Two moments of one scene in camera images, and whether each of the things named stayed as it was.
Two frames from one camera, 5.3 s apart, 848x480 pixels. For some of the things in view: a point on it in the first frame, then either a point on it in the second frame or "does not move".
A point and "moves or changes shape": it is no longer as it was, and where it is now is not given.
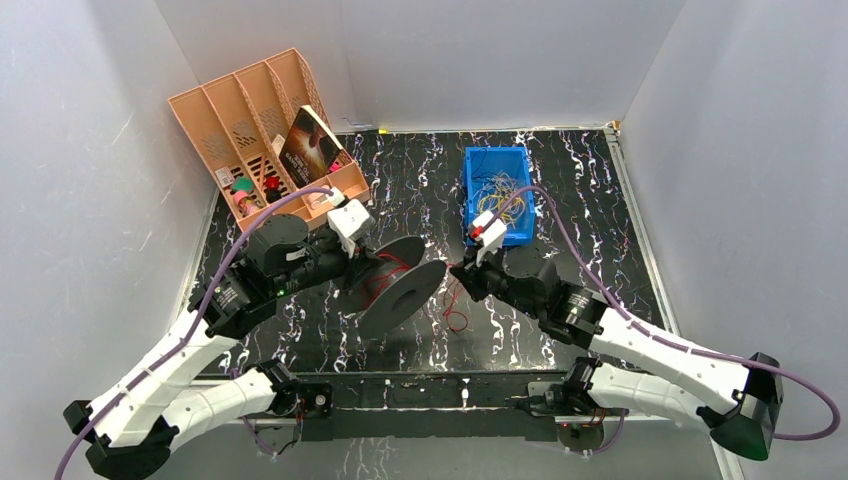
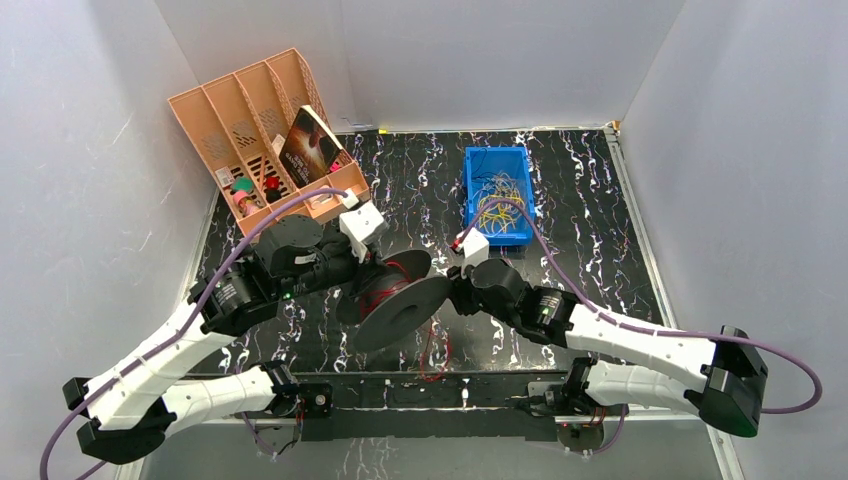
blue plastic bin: [492, 176] does not move
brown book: [309, 149] does not move
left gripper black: [351, 258] does not move
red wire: [455, 319] moves or changes shape
